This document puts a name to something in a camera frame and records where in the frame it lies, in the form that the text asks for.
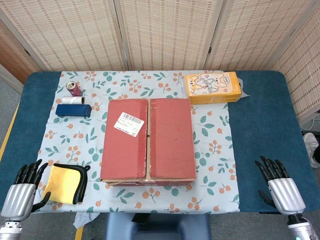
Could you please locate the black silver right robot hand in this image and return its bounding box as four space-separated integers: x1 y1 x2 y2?
254 155 307 218

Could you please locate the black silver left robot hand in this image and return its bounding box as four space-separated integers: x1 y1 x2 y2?
0 159 52 222

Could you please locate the red cardboard shipping box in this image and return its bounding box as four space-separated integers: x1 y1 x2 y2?
99 98 197 187

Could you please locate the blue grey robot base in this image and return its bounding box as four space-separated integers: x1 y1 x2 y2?
104 213 212 240

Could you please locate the dark blue rectangular box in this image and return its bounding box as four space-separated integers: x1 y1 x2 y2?
55 103 92 119

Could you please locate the yellow cloth with black trim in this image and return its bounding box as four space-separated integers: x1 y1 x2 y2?
41 162 91 206

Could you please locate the white shoe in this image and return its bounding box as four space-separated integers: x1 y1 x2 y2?
303 132 320 169

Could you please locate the floral pale blue tablecloth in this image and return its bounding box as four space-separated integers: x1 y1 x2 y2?
21 70 241 215

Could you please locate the white tape roll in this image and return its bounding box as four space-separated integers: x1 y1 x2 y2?
61 96 86 105

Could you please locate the red drink can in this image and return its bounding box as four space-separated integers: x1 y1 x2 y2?
65 81 84 98

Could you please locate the orange cartoon tissue pack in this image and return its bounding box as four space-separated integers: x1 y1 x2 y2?
184 71 243 105

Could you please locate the woven bamboo folding screen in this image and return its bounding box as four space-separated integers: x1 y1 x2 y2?
0 0 320 126

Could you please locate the white floor cable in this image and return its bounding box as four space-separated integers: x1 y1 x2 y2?
299 119 317 131

